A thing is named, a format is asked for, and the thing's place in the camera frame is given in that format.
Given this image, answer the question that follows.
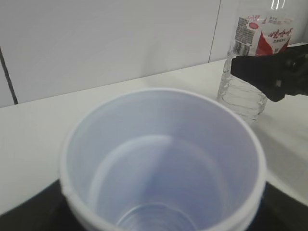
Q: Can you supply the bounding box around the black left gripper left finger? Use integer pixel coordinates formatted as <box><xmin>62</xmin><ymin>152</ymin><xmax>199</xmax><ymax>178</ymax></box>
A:
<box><xmin>0</xmin><ymin>180</ymin><xmax>84</xmax><ymax>231</ymax></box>

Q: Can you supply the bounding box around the blue paper cup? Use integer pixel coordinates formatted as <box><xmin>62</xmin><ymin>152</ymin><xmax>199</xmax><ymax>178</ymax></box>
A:
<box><xmin>59</xmin><ymin>88</ymin><xmax>267</xmax><ymax>231</ymax></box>

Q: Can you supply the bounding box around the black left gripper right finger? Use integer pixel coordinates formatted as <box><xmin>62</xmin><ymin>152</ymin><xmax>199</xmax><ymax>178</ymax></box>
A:
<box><xmin>252</xmin><ymin>182</ymin><xmax>308</xmax><ymax>231</ymax></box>

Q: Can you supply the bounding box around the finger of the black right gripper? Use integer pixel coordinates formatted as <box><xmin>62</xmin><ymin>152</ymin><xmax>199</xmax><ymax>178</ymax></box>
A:
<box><xmin>231</xmin><ymin>44</ymin><xmax>308</xmax><ymax>102</ymax></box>

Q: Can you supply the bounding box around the clear Wahaha water bottle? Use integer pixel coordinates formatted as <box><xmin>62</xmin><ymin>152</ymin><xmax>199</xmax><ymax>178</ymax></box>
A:
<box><xmin>217</xmin><ymin>0</ymin><xmax>295</xmax><ymax>124</ymax></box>

